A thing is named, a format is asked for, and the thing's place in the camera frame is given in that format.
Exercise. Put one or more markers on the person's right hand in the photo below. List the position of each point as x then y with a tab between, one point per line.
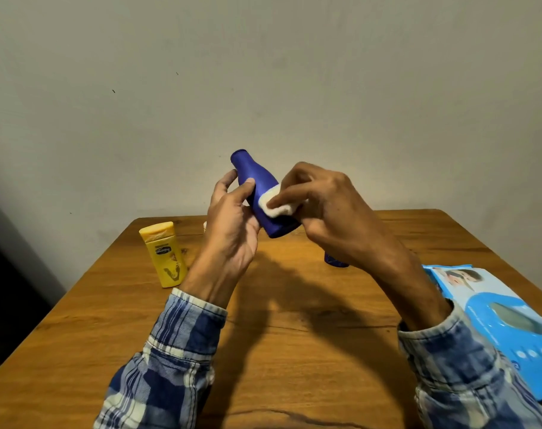
342	223

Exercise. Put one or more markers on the person's left hand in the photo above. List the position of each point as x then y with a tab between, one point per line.
230	236

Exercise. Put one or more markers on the dark blue bottle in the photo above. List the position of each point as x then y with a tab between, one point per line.
335	262
280	225

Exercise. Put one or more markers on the white wet wipe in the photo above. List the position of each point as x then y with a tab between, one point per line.
275	210

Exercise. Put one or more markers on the yellow bottle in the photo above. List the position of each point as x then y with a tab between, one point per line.
163	259

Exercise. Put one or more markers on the blue wet wipes pack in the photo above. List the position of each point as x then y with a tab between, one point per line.
512	335

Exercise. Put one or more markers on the person's left forearm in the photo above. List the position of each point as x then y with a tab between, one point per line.
177	352

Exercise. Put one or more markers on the person's right forearm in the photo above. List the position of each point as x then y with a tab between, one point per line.
449	366

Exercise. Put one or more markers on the wooden table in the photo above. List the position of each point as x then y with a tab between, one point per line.
96	330

